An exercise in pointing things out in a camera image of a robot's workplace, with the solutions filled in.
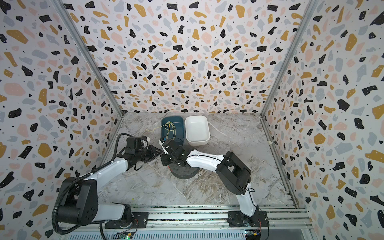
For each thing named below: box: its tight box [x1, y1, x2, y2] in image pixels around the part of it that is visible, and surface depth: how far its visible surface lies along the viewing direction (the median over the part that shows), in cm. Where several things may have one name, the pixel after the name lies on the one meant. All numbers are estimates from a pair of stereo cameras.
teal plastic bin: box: [160, 116, 185, 145], surface depth 112 cm
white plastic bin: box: [185, 115, 211, 146], surface depth 111 cm
